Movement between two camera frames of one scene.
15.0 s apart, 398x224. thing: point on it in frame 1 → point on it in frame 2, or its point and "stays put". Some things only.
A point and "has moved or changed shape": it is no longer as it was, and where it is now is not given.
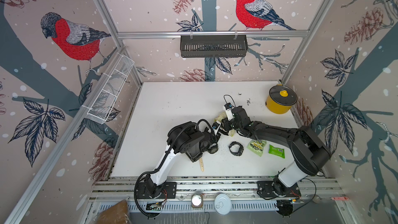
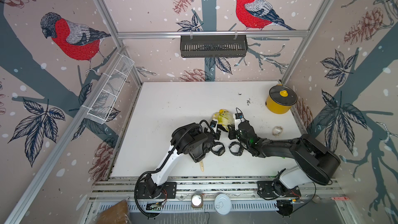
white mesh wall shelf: x=100 y=111 stays put
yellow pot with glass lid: x=280 y=99 stays put
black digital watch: x=213 y=148 has moved or changed shape
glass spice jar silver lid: x=197 y=200 stays put
